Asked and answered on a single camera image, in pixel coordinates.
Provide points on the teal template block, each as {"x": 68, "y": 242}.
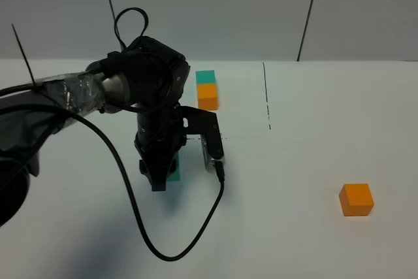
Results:
{"x": 205, "y": 77}

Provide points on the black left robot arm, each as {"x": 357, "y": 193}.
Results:
{"x": 145, "y": 77}

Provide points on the black wrist camera bracket left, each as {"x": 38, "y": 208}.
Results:
{"x": 204, "y": 124}

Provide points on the orange template block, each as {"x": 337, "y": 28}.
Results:
{"x": 207, "y": 96}

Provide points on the black cable tie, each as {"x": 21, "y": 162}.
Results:
{"x": 23, "y": 55}

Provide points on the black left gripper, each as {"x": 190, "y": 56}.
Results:
{"x": 159, "y": 137}

